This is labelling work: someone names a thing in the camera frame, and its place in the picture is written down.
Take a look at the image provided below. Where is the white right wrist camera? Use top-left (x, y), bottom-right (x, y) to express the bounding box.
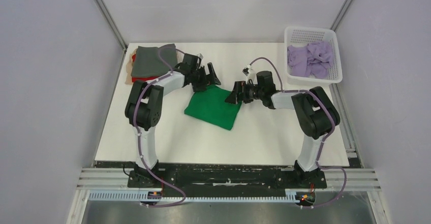
top-left (242, 65), bottom-right (256, 82)

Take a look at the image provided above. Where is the white plastic basket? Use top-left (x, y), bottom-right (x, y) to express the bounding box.
top-left (284, 26), bottom-right (343, 85)

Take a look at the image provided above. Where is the left aluminium frame post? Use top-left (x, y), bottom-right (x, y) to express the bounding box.
top-left (94, 0), bottom-right (128, 52)

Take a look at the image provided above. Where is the crumpled purple t shirt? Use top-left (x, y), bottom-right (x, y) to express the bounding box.
top-left (287, 41), bottom-right (334, 79)

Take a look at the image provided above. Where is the folded grey t shirt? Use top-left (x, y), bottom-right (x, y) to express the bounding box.
top-left (131, 44), bottom-right (178, 78)

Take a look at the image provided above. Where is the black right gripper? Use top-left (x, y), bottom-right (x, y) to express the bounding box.
top-left (225, 81), bottom-right (264, 105)

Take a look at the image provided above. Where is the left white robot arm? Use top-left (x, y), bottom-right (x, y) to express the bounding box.
top-left (125, 53), bottom-right (221, 187)

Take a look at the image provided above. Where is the folded red t shirt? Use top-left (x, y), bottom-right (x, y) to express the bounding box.
top-left (131, 54), bottom-right (160, 82)

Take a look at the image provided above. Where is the green t shirt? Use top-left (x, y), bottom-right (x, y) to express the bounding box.
top-left (184, 85), bottom-right (242, 131)

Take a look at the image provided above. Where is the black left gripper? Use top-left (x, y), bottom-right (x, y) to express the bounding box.
top-left (191, 63), bottom-right (221, 93)

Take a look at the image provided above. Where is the right aluminium frame post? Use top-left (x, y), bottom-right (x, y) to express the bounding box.
top-left (330, 0), bottom-right (354, 31)

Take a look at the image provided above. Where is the aluminium frame post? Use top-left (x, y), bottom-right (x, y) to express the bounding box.
top-left (94, 0), bottom-right (128, 52)
top-left (330, 0), bottom-right (354, 31)

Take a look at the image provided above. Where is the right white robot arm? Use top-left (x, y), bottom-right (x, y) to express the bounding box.
top-left (225, 71), bottom-right (340, 187)

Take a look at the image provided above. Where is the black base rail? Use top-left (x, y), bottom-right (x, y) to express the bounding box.
top-left (94, 161), bottom-right (362, 198)

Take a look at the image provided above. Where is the white slotted cable duct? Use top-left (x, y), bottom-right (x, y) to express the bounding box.
top-left (88, 190), bottom-right (299, 204)

